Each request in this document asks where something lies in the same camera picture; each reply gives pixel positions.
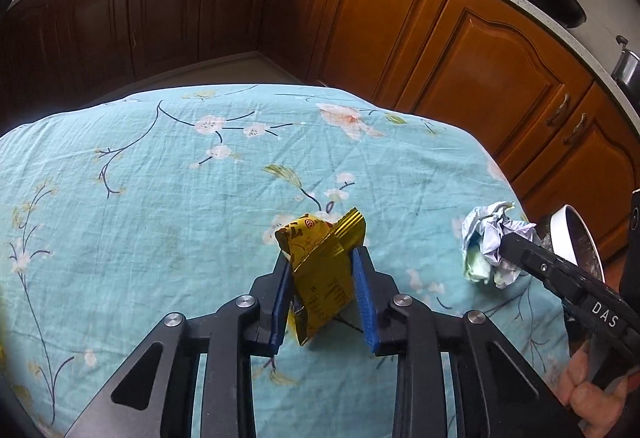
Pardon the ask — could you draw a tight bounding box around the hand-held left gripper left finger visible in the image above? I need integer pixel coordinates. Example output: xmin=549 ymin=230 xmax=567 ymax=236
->
xmin=65 ymin=262 xmax=293 ymax=438

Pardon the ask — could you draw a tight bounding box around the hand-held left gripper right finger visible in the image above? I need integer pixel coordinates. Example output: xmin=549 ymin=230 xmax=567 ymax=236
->
xmin=351 ymin=247 xmax=586 ymax=438

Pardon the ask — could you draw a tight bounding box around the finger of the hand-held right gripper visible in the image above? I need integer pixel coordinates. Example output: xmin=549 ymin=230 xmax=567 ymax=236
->
xmin=498 ymin=231 xmax=577 ymax=299

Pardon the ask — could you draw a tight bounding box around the white paper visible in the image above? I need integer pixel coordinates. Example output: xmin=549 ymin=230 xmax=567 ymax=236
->
xmin=460 ymin=201 xmax=544 ymax=289

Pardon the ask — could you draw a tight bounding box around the white rimmed trash bin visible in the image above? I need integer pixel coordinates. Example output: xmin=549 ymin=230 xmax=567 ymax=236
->
xmin=537 ymin=205 xmax=607 ymax=287

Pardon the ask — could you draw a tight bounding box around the yellow snack wrapper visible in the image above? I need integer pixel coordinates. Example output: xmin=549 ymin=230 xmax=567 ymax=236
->
xmin=274 ymin=207 xmax=367 ymax=347

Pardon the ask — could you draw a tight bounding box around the person's right hand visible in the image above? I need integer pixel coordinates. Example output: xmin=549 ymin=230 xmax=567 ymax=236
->
xmin=556 ymin=347 xmax=631 ymax=425

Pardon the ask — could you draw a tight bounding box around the teal floral tablecloth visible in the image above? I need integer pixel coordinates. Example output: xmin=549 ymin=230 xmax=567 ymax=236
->
xmin=0 ymin=85 xmax=576 ymax=438

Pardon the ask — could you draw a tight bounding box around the steel pot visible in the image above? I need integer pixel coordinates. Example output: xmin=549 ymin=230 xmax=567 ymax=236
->
xmin=610 ymin=35 xmax=640 ymax=94

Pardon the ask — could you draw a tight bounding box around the wooden base cabinet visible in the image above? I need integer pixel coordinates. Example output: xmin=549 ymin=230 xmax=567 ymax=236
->
xmin=0 ymin=0 xmax=282 ymax=119
xmin=257 ymin=0 xmax=640 ymax=265

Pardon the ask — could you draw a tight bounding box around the brass cabinet handle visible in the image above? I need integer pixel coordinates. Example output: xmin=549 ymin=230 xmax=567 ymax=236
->
xmin=563 ymin=113 xmax=589 ymax=147
xmin=545 ymin=93 xmax=572 ymax=128

